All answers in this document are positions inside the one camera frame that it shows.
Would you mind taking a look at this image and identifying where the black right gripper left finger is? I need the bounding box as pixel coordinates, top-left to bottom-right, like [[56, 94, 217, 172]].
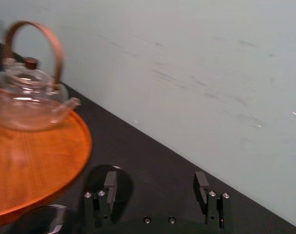
[[83, 171, 118, 229]]

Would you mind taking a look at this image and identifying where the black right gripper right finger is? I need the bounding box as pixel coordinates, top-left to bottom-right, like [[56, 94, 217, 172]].
[[193, 171, 234, 231]]

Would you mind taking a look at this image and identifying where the clear drinking glass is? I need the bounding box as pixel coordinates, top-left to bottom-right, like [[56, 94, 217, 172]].
[[20, 204, 70, 234], [83, 164, 134, 226]]

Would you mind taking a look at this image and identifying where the round orange wooden tray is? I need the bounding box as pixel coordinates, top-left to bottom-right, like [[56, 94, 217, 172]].
[[0, 85, 93, 223]]

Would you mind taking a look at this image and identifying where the black table cloth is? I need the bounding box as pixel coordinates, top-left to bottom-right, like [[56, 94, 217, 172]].
[[0, 38, 296, 234]]

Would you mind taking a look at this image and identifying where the glass teapot lid, dark knob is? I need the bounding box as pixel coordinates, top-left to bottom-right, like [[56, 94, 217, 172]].
[[5, 57, 52, 95]]

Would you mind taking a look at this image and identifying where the glass teapot with wooden handle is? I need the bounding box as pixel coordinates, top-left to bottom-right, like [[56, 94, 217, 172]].
[[0, 21, 81, 133]]

